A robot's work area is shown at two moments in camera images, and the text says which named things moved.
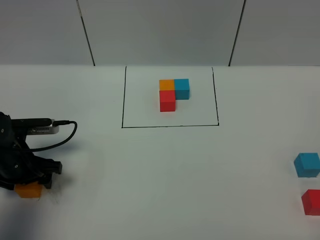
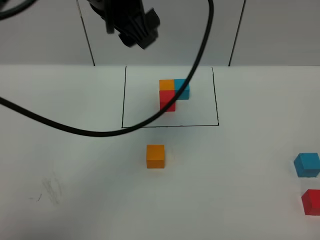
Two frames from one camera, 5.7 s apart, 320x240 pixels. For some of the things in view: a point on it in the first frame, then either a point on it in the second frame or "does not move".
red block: [311, 202] does not move
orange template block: [165, 84] does not move
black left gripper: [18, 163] to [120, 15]
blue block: [307, 164] does not move
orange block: [29, 190] to [155, 156]
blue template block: [182, 88] does not move
